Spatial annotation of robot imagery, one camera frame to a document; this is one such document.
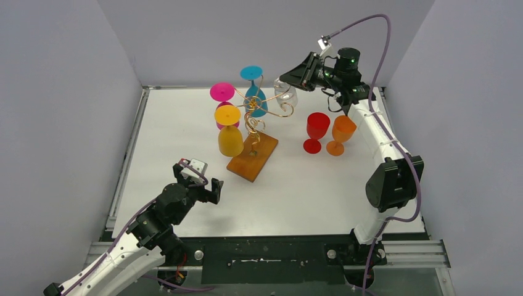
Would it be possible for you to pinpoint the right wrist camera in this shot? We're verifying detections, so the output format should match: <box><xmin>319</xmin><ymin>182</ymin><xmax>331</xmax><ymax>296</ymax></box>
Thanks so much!
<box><xmin>318</xmin><ymin>36</ymin><xmax>332</xmax><ymax>59</ymax></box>

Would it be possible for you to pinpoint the gold wire rack wooden base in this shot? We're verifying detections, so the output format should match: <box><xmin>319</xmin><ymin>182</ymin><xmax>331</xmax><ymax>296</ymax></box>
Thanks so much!
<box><xmin>226</xmin><ymin>76</ymin><xmax>294</xmax><ymax>183</ymax></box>

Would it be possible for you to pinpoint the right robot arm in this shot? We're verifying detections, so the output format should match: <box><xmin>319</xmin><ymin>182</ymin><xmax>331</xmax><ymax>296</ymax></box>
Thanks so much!
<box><xmin>279</xmin><ymin>47</ymin><xmax>424</xmax><ymax>265</ymax></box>

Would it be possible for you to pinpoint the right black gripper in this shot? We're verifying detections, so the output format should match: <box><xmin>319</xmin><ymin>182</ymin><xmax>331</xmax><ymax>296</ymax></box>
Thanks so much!
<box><xmin>282</xmin><ymin>52</ymin><xmax>345</xmax><ymax>92</ymax></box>

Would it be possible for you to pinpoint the yellow wine glass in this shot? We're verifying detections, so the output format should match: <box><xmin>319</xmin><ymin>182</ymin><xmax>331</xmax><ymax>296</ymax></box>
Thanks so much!
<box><xmin>214</xmin><ymin>105</ymin><xmax>244</xmax><ymax>157</ymax></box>

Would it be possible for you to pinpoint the blue wine glass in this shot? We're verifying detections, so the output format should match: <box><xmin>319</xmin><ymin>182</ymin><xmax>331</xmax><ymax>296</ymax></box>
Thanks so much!
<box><xmin>240</xmin><ymin>65</ymin><xmax>268</xmax><ymax>118</ymax></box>

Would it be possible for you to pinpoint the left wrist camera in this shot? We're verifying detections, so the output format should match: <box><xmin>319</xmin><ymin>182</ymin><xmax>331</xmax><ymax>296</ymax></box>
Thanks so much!
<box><xmin>178</xmin><ymin>158</ymin><xmax>208</xmax><ymax>183</ymax></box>

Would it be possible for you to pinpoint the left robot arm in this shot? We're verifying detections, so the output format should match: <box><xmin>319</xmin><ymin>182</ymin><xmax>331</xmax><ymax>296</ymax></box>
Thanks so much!
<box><xmin>43</xmin><ymin>158</ymin><xmax>224</xmax><ymax>295</ymax></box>

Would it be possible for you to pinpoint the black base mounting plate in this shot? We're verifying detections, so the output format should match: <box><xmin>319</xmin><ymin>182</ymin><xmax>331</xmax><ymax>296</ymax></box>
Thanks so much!
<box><xmin>155</xmin><ymin>233</ymin><xmax>451</xmax><ymax>286</ymax></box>

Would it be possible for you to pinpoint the orange wine glass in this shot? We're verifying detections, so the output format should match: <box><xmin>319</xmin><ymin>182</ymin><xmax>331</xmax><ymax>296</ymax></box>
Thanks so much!
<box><xmin>326</xmin><ymin>115</ymin><xmax>357</xmax><ymax>156</ymax></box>

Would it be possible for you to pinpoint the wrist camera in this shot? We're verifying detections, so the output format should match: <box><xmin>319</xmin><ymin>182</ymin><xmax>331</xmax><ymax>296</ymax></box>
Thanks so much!
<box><xmin>178</xmin><ymin>158</ymin><xmax>208</xmax><ymax>183</ymax></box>
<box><xmin>318</xmin><ymin>36</ymin><xmax>332</xmax><ymax>59</ymax></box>

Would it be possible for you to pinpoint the clear patterned wine glass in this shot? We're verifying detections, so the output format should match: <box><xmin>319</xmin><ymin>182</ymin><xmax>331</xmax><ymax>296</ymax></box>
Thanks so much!
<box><xmin>273</xmin><ymin>78</ymin><xmax>299</xmax><ymax>110</ymax></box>

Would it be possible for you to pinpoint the magenta wine glass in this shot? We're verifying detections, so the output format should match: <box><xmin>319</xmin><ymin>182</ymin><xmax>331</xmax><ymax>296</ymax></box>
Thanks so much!
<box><xmin>209</xmin><ymin>82</ymin><xmax>241</xmax><ymax>129</ymax></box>

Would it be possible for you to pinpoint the red wine glass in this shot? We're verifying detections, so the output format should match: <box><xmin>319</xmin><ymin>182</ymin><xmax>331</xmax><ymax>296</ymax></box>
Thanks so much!
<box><xmin>303</xmin><ymin>112</ymin><xmax>331</xmax><ymax>154</ymax></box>

